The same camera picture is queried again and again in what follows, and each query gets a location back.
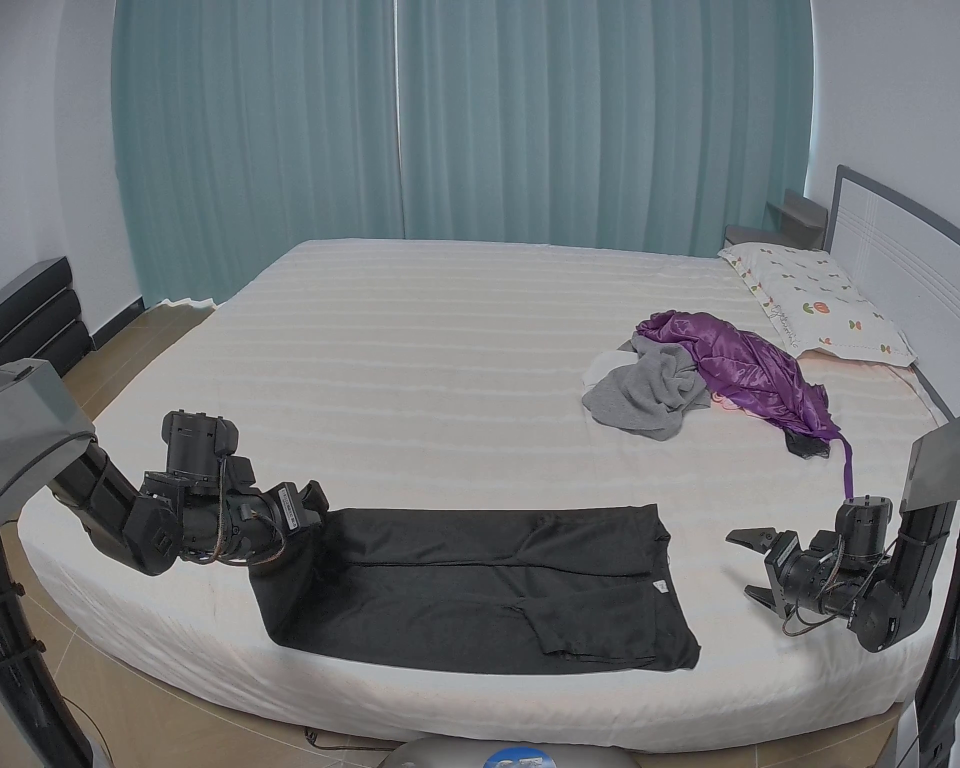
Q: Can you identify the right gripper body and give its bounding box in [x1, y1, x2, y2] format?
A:
[763, 528, 841, 621]

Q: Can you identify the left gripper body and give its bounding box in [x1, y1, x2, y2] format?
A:
[238, 480, 331, 565]

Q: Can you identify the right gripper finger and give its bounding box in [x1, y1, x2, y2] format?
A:
[726, 527, 783, 555]
[744, 583, 789, 618]

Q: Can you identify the black T-shirt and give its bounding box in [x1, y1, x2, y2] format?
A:
[247, 504, 702, 672]

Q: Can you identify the bed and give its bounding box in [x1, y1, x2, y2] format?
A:
[15, 165, 960, 751]

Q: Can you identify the black mesh garment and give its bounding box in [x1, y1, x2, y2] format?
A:
[783, 427, 834, 461]

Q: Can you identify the purple garment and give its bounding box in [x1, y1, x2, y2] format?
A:
[636, 309, 856, 498]

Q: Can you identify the grey garment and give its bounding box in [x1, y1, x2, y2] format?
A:
[581, 345, 712, 442]

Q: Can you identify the white printed pillow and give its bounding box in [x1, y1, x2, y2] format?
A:
[718, 241, 918, 369]

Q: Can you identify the grey bedside table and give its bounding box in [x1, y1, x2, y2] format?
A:
[723, 187, 830, 252]

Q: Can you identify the black chest of drawers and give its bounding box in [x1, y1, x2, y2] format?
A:
[0, 257, 95, 376]

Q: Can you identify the blue-green curtain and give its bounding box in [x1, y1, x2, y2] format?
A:
[111, 0, 406, 309]
[397, 0, 815, 260]

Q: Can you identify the black cable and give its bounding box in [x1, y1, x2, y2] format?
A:
[60, 696, 115, 768]
[302, 726, 393, 751]
[0, 431, 100, 498]
[783, 607, 850, 639]
[180, 517, 290, 565]

